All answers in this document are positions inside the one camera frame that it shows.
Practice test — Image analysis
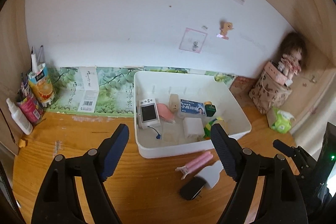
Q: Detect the white plastic scoop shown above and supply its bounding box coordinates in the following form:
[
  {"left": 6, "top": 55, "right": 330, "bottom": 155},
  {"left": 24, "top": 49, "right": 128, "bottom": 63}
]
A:
[{"left": 195, "top": 160, "right": 223, "bottom": 189}]

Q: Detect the black oval case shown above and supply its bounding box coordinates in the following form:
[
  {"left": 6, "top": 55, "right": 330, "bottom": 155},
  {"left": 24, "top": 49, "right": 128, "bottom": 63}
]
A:
[{"left": 179, "top": 176, "right": 206, "bottom": 201}]

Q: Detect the pink hair clip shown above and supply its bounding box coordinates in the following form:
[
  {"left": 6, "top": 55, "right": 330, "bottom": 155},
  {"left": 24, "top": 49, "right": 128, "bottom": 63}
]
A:
[{"left": 175, "top": 151, "right": 213, "bottom": 180}]

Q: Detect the white square box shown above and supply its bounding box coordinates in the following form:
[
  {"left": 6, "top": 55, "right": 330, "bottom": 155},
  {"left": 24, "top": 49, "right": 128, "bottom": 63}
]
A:
[{"left": 183, "top": 117, "right": 205, "bottom": 138}]

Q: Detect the green small bottle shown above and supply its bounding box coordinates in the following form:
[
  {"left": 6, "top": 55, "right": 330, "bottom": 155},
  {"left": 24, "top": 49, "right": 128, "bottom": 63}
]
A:
[{"left": 204, "top": 101, "right": 217, "bottom": 117}]

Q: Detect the white digital camera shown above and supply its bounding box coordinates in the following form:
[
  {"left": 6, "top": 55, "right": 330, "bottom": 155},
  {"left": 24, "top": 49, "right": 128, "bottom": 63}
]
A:
[{"left": 138, "top": 98, "right": 161, "bottom": 129}]

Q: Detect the blue white medicine box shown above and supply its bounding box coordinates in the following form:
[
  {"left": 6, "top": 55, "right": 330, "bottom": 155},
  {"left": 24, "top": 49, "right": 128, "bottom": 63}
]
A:
[{"left": 180, "top": 99, "right": 206, "bottom": 116}]

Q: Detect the green tissue pack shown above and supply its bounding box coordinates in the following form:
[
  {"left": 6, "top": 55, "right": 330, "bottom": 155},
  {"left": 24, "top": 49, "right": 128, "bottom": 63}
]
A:
[{"left": 266, "top": 107, "right": 295, "bottom": 134}]

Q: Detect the small yellow floor toy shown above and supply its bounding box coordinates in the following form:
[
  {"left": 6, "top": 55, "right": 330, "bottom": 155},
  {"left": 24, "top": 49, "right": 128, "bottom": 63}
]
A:
[{"left": 18, "top": 139, "right": 27, "bottom": 148}]

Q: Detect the white spray bottle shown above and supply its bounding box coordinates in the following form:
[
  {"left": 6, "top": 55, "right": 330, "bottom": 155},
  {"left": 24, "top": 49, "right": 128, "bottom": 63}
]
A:
[{"left": 6, "top": 98, "right": 33, "bottom": 135}]

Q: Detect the letter print fabric bag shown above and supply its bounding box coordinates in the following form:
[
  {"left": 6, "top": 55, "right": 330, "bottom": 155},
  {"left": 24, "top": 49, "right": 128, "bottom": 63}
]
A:
[{"left": 248, "top": 71, "right": 292, "bottom": 114}]

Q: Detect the red pen can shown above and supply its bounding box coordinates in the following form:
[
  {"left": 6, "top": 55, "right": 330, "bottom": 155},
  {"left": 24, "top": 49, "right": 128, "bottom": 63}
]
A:
[{"left": 17, "top": 93, "right": 44, "bottom": 124}]

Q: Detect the pink case on bag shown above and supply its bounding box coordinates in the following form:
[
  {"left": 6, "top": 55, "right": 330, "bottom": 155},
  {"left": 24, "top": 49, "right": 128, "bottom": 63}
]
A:
[{"left": 264, "top": 61, "right": 287, "bottom": 85}]

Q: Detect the orange juice carton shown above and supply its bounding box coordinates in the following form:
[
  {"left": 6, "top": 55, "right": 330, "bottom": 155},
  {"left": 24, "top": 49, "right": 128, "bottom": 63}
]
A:
[{"left": 28, "top": 63, "right": 55, "bottom": 108}]

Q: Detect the green printed cardboard panel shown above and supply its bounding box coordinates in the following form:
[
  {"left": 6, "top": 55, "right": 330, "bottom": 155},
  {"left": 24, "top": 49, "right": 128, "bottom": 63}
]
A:
[{"left": 45, "top": 67, "right": 237, "bottom": 117}]

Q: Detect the brown haired doll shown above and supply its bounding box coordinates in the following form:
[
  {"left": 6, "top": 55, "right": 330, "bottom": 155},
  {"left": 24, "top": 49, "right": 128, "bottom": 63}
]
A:
[{"left": 277, "top": 32, "right": 307, "bottom": 86}]

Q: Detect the pink flat toy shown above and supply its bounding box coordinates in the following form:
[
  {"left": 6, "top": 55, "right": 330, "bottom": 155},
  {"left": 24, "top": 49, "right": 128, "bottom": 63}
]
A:
[{"left": 157, "top": 103, "right": 175, "bottom": 123}]

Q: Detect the white plastic storage bin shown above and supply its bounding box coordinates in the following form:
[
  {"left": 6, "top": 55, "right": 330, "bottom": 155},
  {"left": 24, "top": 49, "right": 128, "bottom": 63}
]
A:
[{"left": 134, "top": 71, "right": 252, "bottom": 159}]

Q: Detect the yellow pony wall sticker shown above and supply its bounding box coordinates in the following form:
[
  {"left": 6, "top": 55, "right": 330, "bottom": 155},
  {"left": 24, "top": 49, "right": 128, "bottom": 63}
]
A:
[{"left": 217, "top": 21, "right": 234, "bottom": 40}]

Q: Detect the pink framed wall sticker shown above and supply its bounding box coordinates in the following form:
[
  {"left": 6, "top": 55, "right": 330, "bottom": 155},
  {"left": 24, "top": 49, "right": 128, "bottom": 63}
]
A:
[{"left": 179, "top": 28, "right": 207, "bottom": 53}]

